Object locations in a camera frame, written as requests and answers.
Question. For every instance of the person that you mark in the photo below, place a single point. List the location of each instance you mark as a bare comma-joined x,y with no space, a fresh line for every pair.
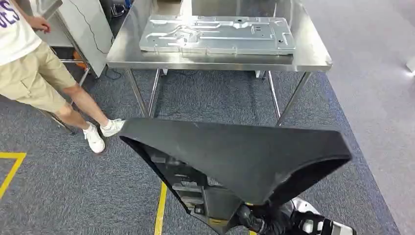
29,65

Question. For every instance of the stainless steel table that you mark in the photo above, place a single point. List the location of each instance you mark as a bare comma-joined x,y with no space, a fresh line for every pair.
311,55

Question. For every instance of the grey metal cabinet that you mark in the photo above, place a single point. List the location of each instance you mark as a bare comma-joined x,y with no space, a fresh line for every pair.
87,29

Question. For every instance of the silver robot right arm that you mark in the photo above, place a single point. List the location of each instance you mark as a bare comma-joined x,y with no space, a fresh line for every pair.
317,222

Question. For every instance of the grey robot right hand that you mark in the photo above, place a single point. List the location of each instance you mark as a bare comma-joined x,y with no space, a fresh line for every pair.
266,220

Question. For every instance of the stamped sheet metal panel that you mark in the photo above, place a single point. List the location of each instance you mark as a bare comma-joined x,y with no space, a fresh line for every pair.
217,35

